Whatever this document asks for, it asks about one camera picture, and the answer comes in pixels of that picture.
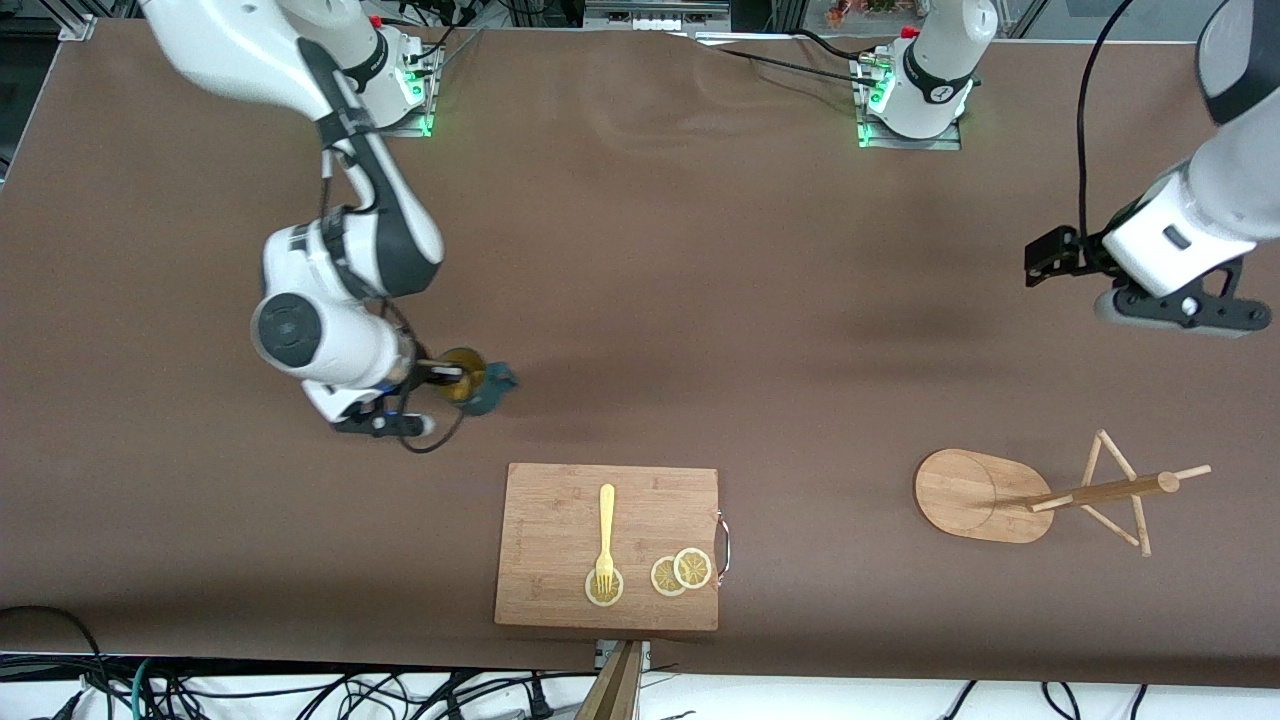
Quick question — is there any black looping floor cable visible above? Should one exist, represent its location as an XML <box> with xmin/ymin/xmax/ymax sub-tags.
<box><xmin>0</xmin><ymin>605</ymin><xmax>111</xmax><ymax>720</ymax></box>

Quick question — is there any yellow plastic fork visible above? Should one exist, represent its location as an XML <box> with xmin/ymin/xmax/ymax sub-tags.
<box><xmin>595</xmin><ymin>484</ymin><xmax>617</xmax><ymax>595</ymax></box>

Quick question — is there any bamboo cutting board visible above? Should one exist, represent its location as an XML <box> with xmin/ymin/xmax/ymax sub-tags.
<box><xmin>494</xmin><ymin>462</ymin><xmax>721</xmax><ymax>632</ymax></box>

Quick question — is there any metal post bracket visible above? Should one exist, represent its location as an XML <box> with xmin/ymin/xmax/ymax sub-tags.
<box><xmin>595</xmin><ymin>640</ymin><xmax>651</xmax><ymax>673</ymax></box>

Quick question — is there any teal cup yellow inside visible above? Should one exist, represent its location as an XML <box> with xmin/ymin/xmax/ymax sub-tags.
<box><xmin>438</xmin><ymin>346</ymin><xmax>520</xmax><ymax>417</ymax></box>

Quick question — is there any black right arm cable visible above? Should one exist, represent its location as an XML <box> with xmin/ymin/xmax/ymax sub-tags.
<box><xmin>318</xmin><ymin>145</ymin><xmax>471</xmax><ymax>456</ymax></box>

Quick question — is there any teal floor cable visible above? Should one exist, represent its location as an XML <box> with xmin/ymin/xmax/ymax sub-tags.
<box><xmin>130</xmin><ymin>657</ymin><xmax>161</xmax><ymax>720</ymax></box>

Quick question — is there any brown wooden post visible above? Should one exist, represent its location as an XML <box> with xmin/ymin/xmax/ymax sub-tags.
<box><xmin>575</xmin><ymin>640</ymin><xmax>644</xmax><ymax>720</ymax></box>

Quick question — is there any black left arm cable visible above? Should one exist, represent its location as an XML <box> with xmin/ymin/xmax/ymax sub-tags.
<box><xmin>1076</xmin><ymin>0</ymin><xmax>1138</xmax><ymax>241</ymax></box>

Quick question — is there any black base power cable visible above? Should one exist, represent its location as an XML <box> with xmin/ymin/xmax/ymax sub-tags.
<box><xmin>690</xmin><ymin>33</ymin><xmax>883</xmax><ymax>89</ymax></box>

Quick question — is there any wooden cup rack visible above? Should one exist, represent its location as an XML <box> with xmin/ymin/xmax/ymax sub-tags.
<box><xmin>914</xmin><ymin>429</ymin><xmax>1213</xmax><ymax>558</ymax></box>

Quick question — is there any grey power strip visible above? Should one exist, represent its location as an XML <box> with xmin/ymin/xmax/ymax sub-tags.
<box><xmin>585</xmin><ymin>0</ymin><xmax>733</xmax><ymax>33</ymax></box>

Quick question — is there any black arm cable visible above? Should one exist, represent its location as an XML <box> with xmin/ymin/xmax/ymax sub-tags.
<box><xmin>1076</xmin><ymin>0</ymin><xmax>1138</xmax><ymax>241</ymax></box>
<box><xmin>318</xmin><ymin>145</ymin><xmax>471</xmax><ymax>456</ymax></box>

